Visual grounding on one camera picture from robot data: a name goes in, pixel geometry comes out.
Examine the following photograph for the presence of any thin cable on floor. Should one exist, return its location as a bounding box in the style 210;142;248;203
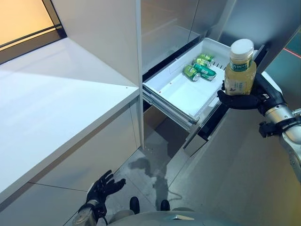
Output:
167;190;184;202

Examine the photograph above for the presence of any orange window dark frame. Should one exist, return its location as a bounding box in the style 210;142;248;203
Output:
0;0;68;65

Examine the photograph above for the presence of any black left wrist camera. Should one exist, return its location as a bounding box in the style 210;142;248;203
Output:
94;203;107;221

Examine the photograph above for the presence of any dark green drink can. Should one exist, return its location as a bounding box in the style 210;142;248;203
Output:
192;63;217;81

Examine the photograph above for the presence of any grey robot torso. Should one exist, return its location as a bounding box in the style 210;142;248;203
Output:
105;207;238;226

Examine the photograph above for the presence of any metal drawer slide rail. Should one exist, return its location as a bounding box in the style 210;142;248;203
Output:
142;85;198;132

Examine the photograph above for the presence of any white counter cabinet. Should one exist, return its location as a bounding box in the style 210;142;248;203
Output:
0;37;142;209

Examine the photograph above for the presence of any yellow juice bottle white cap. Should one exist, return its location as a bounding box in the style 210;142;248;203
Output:
223;38;257;96

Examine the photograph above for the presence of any stainless steel fridge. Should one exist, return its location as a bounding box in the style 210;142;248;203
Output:
140;0;238;151

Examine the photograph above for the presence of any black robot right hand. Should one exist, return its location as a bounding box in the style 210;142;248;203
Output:
216;72;289;116

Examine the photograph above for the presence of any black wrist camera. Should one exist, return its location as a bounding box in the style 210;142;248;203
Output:
258;121;283;138
94;203;107;221

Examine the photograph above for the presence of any light green drink can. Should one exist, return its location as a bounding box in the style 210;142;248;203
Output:
193;53;215;67
182;64;201;82

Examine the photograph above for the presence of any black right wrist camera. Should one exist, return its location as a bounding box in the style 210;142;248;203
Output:
258;121;283;138

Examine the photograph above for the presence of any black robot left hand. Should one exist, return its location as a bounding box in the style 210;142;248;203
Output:
85;169;127;208

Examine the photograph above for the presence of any tall white side panel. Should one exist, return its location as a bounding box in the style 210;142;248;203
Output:
50;0;144;149

